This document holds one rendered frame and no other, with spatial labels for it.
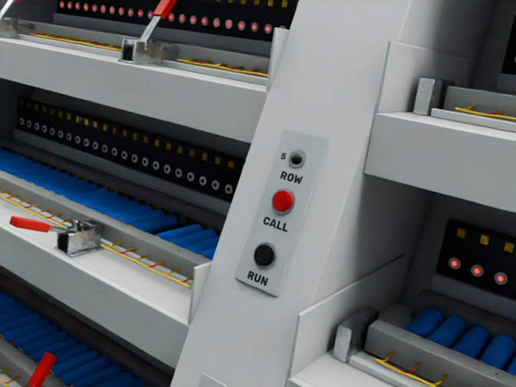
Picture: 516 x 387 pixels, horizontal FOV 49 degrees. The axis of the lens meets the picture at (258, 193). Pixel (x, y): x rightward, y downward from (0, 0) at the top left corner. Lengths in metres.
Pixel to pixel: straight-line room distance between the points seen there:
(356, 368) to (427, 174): 0.15
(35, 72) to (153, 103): 0.19
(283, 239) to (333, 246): 0.04
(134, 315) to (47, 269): 0.13
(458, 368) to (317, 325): 0.10
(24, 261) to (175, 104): 0.24
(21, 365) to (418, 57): 0.54
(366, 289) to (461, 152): 0.16
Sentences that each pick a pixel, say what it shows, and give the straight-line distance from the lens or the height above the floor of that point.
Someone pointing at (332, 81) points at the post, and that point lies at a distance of 0.44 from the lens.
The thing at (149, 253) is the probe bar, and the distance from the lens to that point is 0.56.
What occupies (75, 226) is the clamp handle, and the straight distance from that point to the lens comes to 0.59.
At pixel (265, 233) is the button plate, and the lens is 0.43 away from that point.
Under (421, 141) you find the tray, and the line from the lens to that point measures 0.40.
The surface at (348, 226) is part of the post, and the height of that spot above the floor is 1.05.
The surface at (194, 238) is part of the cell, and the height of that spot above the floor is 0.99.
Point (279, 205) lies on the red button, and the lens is 0.42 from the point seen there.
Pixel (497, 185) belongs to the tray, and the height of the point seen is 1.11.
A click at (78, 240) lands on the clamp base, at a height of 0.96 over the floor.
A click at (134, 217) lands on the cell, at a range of 0.64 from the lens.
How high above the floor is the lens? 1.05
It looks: 1 degrees up
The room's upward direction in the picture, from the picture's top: 18 degrees clockwise
